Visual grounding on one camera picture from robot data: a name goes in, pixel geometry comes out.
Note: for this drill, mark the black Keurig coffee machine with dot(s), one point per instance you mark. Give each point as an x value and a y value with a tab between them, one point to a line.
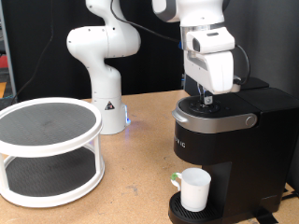
249	155

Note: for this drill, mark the grey metal post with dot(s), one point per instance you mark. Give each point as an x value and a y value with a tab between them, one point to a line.
8	46

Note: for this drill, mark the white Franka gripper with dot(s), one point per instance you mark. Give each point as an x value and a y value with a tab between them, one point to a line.
215	71

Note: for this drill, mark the white two tier turntable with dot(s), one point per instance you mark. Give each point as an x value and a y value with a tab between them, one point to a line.
46	149

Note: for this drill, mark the small red object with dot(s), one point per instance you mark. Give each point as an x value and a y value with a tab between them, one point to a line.
3	61

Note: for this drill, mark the small grey wrist camera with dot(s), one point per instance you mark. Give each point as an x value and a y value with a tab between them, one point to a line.
236	84

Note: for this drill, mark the black backdrop curtain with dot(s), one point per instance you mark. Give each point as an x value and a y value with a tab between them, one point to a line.
155	68

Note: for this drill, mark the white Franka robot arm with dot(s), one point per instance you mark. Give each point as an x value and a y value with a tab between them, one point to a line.
106	43

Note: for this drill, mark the yellow wooden board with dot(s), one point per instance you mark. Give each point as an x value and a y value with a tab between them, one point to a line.
2	90

